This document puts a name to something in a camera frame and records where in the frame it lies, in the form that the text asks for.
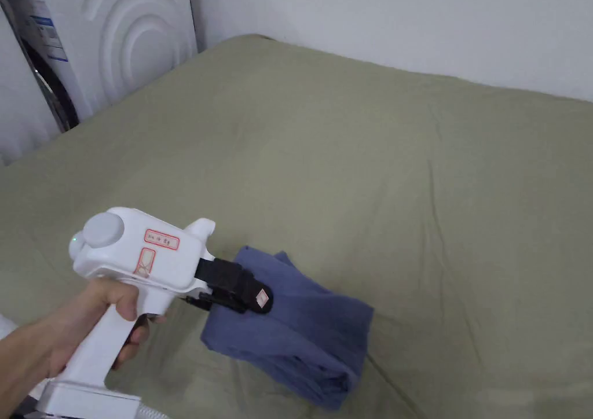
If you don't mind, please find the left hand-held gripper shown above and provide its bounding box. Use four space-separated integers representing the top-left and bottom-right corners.
41 207 274 419

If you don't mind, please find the dark blue shirt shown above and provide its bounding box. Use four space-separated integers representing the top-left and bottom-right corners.
200 245 375 411

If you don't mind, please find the person's left hand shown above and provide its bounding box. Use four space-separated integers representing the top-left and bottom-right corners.
27 281 169 372

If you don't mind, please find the bed with pale green sheet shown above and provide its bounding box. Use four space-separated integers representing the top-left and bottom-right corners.
0 34 593 419

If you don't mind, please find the white washing machine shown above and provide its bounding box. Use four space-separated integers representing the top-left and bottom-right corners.
0 0 200 166

